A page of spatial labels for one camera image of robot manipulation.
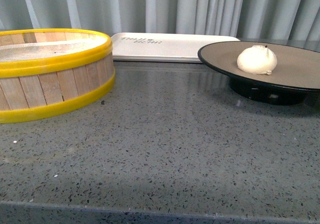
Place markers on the beige plate with black rim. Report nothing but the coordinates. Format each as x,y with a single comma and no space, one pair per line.
294,78

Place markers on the white steamed bun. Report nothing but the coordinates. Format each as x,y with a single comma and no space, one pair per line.
258,59

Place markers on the white rectangular serving tray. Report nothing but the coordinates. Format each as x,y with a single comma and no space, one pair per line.
161,47

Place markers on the yellow-rimmed bamboo steamer basket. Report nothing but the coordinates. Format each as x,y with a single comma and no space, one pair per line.
41,88

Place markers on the white steamer liner cloth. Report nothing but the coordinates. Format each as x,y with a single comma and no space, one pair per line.
29,51

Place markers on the grey pleated curtain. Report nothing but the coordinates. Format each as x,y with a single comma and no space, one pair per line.
269,19

